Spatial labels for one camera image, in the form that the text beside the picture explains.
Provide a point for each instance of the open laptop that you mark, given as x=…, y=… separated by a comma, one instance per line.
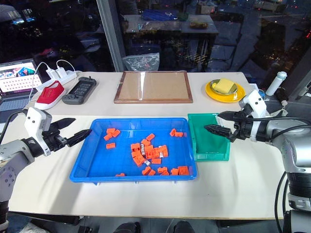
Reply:
x=17, y=80

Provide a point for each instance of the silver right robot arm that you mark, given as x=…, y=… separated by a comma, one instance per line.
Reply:
x=291, y=140

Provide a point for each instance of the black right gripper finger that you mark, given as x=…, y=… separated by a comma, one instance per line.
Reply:
x=229, y=115
x=218, y=130

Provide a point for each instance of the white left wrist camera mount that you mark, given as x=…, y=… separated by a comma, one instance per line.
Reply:
x=32, y=121

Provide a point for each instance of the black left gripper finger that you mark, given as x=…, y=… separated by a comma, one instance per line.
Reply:
x=79, y=137
x=63, y=123

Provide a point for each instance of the red canvas shoe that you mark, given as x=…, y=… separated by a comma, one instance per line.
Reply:
x=49, y=93

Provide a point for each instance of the wooden framed cork board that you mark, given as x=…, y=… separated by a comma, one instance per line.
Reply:
x=153, y=86

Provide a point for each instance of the blue plastic tray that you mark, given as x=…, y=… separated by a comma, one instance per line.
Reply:
x=109, y=162

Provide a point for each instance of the white plug charger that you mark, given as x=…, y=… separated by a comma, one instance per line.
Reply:
x=51, y=73
x=60, y=72

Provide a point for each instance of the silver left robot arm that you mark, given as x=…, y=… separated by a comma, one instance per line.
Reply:
x=14, y=150

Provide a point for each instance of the white power strip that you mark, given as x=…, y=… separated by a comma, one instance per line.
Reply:
x=69, y=75

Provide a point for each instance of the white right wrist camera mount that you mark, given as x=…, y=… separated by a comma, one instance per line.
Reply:
x=256, y=102

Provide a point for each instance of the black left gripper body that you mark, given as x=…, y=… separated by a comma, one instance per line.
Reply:
x=54, y=139

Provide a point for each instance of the white bottle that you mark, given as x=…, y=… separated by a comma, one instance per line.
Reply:
x=275, y=83

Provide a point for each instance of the yellow sponge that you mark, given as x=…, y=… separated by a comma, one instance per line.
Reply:
x=224, y=85

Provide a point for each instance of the clear plastic bag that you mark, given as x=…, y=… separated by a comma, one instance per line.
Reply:
x=141, y=61

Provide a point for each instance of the yellow plate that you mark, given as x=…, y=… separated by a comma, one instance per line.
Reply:
x=211, y=94

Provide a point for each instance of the orange building block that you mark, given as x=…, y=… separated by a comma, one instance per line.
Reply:
x=135, y=147
x=180, y=134
x=174, y=172
x=107, y=137
x=139, y=162
x=136, y=155
x=150, y=137
x=173, y=132
x=110, y=131
x=152, y=172
x=156, y=161
x=110, y=145
x=146, y=170
x=164, y=150
x=145, y=142
x=120, y=174
x=116, y=133
x=150, y=153
x=163, y=170
x=183, y=170

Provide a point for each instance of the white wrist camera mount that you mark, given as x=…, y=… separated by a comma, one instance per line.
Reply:
x=32, y=121
x=256, y=102

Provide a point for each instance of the grey handheld game console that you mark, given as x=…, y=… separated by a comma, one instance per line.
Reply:
x=80, y=89

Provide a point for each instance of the green plastic bin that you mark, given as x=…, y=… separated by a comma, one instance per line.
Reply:
x=206, y=143

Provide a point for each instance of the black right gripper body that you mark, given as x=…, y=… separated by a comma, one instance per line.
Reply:
x=243, y=129

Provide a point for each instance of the grey window frame post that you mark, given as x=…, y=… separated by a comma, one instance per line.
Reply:
x=110, y=36

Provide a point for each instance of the dark bottle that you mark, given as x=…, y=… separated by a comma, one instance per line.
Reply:
x=281, y=95

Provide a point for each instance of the metal bowl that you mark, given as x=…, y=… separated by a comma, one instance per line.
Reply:
x=213, y=88

